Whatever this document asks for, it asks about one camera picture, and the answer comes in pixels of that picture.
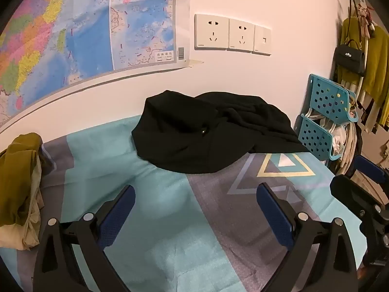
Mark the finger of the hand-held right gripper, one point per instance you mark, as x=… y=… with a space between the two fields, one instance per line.
x=346 y=190
x=369 y=167

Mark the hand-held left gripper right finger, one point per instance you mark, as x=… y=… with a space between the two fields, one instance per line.
x=273 y=216

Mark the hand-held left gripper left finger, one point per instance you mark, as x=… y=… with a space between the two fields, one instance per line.
x=117 y=216

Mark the black coat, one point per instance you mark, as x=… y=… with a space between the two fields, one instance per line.
x=182 y=133

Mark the beige tote bag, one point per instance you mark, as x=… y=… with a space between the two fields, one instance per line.
x=349 y=149

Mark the teal grey bed sheet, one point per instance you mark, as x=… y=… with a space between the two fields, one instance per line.
x=121 y=164

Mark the striped hanging garment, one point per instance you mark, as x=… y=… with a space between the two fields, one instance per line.
x=370 y=111

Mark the blue perforated plastic basket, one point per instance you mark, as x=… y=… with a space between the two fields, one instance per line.
x=328 y=97
x=314 y=138

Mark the beige garment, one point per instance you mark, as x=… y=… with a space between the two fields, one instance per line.
x=27 y=237

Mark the yellow-green hanging sweater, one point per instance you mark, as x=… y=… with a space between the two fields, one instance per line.
x=376 y=67

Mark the white coat rack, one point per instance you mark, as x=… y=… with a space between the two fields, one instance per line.
x=363 y=64

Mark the olive garment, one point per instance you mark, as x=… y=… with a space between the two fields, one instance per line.
x=15 y=188

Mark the black handbag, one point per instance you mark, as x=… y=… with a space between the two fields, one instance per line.
x=349 y=59

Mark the white wall switch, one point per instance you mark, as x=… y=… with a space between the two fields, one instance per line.
x=262 y=40

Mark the white wall socket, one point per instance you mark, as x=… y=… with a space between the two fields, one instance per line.
x=241 y=35
x=211 y=32

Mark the colourful wall map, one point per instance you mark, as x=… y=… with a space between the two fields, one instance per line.
x=91 y=21

